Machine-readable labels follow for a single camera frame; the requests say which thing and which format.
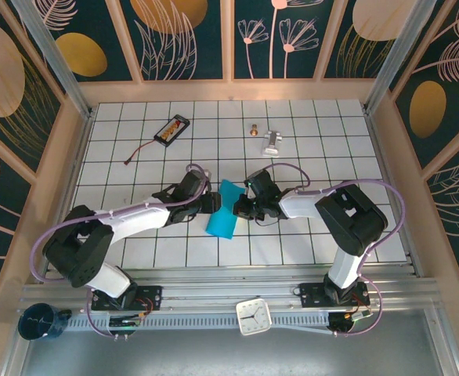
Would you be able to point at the grey metal shelf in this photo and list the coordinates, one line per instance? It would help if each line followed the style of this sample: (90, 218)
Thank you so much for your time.
(214, 356)

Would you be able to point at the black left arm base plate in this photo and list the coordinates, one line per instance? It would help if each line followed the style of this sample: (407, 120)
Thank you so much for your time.
(151, 295)

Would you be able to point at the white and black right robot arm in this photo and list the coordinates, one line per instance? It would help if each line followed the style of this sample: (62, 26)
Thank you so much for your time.
(351, 219)

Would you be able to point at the black controller board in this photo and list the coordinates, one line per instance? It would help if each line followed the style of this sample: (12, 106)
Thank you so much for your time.
(123, 323)
(343, 323)

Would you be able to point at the white square analog clock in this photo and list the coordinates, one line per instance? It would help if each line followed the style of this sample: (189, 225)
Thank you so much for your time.
(253, 317)

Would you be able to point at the small brass fitting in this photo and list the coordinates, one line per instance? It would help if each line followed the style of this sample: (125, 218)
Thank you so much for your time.
(254, 130)

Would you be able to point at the dark blue cup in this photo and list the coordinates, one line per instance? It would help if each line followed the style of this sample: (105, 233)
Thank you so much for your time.
(37, 323)

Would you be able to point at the aluminium mounting rail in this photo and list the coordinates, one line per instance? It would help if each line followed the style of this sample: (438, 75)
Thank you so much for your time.
(214, 291)

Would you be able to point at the aluminium frame post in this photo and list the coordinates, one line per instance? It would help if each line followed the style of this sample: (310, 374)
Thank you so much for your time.
(57, 66)
(394, 55)

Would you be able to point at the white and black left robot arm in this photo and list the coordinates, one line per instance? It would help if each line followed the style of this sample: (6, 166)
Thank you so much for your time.
(135, 224)

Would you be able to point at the silver metal bracket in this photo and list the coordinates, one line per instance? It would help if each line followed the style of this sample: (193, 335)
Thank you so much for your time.
(270, 145)

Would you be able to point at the aluminium side rail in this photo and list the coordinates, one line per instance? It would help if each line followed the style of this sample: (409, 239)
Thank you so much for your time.
(78, 156)
(382, 156)

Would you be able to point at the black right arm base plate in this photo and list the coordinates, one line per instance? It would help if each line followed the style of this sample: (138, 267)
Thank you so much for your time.
(311, 293)

